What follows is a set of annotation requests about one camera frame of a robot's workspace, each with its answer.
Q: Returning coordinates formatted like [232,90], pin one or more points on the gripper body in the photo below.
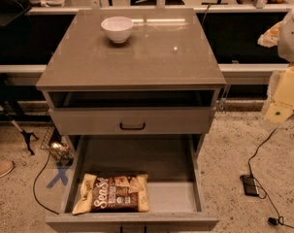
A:
[291,39]

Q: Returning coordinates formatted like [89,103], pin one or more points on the brown sea salt chip bag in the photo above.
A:
[113,194]

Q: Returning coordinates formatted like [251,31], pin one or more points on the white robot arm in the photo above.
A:
[281,35]

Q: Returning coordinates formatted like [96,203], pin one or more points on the grey drawer cabinet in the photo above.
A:
[167,63]

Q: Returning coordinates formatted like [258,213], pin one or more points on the open grey middle drawer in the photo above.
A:
[173,185]

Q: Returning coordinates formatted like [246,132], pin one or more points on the black power adapter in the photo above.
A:
[250,187]

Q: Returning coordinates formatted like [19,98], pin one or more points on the white ceramic bowl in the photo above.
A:
[117,29]

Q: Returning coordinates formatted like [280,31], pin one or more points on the blue tape cross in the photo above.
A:
[62,168]

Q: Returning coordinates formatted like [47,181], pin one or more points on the tan shoe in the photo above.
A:
[6,166]

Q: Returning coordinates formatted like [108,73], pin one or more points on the black drawer handle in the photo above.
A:
[132,127]

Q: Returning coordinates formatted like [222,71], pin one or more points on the wire basket with shiny object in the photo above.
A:
[55,144]

